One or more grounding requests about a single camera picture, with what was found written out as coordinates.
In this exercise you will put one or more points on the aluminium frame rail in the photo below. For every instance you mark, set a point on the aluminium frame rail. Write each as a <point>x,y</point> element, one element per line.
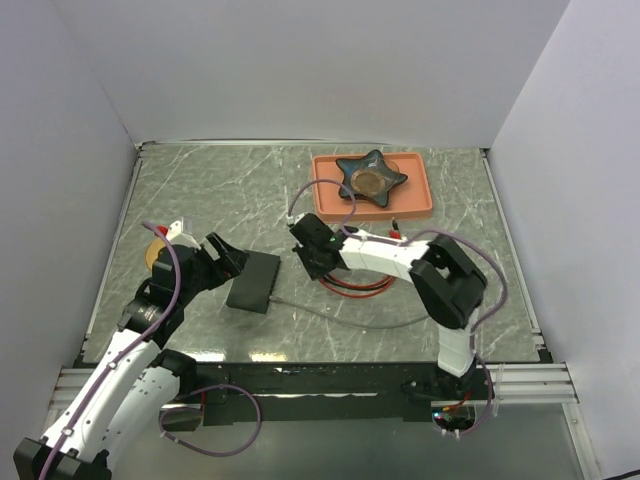
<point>513,383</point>

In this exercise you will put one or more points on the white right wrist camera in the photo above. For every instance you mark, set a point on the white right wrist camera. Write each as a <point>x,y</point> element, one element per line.
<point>292,220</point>

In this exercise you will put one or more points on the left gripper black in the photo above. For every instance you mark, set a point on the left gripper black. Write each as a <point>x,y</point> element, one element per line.
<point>225,267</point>

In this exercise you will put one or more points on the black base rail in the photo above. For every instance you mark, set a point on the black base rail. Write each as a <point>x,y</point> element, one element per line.
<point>240,392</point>

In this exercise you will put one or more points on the salmon pink tray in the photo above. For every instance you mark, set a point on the salmon pink tray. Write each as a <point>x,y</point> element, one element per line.
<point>409,201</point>

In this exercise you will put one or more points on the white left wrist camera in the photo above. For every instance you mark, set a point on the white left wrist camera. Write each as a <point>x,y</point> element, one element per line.
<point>182,226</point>

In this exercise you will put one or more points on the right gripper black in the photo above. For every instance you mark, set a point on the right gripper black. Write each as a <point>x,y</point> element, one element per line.
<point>314,273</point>

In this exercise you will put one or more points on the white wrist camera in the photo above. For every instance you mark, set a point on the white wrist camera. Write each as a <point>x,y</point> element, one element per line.
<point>292,220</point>
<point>182,226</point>

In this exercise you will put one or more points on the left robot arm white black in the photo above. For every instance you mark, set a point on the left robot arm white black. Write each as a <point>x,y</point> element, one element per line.
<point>137,374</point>

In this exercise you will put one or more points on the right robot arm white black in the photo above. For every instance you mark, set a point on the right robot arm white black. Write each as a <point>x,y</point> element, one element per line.
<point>449,284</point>

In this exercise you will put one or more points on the dark blue star dish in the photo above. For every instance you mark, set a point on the dark blue star dish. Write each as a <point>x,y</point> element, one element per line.
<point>369,178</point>

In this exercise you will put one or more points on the black network switch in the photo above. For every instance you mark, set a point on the black network switch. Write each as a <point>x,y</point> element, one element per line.
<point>252,289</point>

